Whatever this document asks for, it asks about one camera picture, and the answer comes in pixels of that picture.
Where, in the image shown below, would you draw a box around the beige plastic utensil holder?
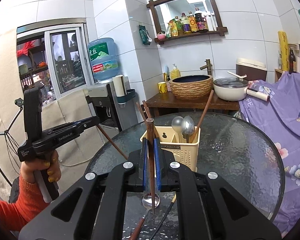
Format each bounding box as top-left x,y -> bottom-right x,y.
140,125 -> 201,173

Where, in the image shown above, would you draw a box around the large silver spoon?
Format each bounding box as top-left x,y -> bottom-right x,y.
182,115 -> 195,143

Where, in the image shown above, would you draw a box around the dark brown chopstick pair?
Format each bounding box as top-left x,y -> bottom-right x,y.
136,100 -> 152,122

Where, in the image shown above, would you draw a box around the grey matte ladle spoon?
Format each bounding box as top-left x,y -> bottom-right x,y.
171,116 -> 184,143

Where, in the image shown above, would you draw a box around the orange sleeved left forearm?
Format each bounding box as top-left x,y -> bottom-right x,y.
0,176 -> 49,231

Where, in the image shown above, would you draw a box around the left hand yellow nails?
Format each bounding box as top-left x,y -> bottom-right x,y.
20,150 -> 61,184

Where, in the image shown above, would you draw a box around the brown wooden counter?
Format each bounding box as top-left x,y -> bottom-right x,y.
146,92 -> 239,117

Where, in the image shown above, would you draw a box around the black gold chopstick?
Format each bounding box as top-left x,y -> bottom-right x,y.
149,194 -> 177,240

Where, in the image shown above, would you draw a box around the white water dispenser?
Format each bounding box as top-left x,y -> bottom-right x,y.
84,79 -> 138,138

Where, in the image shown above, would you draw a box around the yellow mug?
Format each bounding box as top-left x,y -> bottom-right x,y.
158,82 -> 168,94

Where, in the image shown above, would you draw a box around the woven basket sink basin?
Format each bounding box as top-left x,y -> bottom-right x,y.
169,75 -> 213,100

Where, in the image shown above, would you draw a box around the yellow soap bottle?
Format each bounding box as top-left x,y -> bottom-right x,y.
170,63 -> 181,80

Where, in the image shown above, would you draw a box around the white paper cup stack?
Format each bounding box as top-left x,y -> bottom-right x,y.
113,75 -> 127,97

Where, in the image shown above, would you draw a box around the cream cooking pan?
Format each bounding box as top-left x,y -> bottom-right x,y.
213,76 -> 270,101

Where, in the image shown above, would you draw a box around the brass faucet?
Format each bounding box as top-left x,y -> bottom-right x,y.
200,59 -> 212,76

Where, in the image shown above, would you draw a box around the blue water jug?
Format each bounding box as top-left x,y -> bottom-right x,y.
88,37 -> 121,83

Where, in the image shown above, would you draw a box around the green hanging packet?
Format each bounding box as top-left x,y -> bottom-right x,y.
139,25 -> 152,46

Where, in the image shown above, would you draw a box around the brown white rice cooker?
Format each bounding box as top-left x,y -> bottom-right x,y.
236,58 -> 267,81

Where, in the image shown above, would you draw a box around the purple floral cloth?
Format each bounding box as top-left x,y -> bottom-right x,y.
239,73 -> 300,236

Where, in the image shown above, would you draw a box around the wooden framed mirror shelf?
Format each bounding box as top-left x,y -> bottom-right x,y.
147,0 -> 228,45

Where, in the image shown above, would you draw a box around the yellow box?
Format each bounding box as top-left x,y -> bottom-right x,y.
278,31 -> 289,72

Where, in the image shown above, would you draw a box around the dark glass bottle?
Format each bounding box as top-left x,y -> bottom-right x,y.
288,48 -> 296,74

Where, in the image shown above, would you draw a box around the wooden handled small spoon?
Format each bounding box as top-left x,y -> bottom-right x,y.
129,193 -> 160,240

